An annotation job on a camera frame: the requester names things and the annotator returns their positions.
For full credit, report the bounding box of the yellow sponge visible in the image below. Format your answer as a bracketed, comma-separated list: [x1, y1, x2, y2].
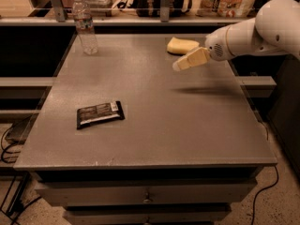
[167, 37, 200, 54]

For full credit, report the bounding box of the black rxbar chocolate wrapper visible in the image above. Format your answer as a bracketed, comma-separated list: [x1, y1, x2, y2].
[77, 100, 125, 129]

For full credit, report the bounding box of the grey drawer cabinet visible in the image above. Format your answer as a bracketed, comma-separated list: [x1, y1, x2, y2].
[15, 35, 277, 212]

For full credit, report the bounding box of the upper drawer with knob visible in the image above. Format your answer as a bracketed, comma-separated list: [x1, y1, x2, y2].
[36, 179, 257, 207]

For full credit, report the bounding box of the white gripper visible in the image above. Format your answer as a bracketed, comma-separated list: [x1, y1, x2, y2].
[172, 26, 233, 71]

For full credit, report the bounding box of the black cables left floor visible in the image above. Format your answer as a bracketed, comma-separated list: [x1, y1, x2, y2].
[0, 115, 43, 225]

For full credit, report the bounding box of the grey metal shelf rail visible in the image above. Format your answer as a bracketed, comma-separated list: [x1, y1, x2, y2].
[0, 0, 256, 26]

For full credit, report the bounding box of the black cable right floor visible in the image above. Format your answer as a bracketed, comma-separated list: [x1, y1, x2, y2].
[250, 165, 279, 225]

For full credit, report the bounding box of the printed snack bag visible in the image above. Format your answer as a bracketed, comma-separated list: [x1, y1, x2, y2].
[197, 0, 255, 18]

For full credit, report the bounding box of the lower drawer with knob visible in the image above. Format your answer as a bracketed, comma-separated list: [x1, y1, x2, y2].
[64, 204, 231, 225]

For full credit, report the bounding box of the drawer with knob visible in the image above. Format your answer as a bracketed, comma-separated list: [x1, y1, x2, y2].
[36, 179, 257, 207]
[64, 204, 231, 225]

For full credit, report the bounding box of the clear plastic water bottle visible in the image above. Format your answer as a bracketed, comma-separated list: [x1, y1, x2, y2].
[72, 0, 98, 55]

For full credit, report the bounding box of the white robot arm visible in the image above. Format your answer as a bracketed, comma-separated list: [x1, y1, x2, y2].
[172, 0, 300, 71]

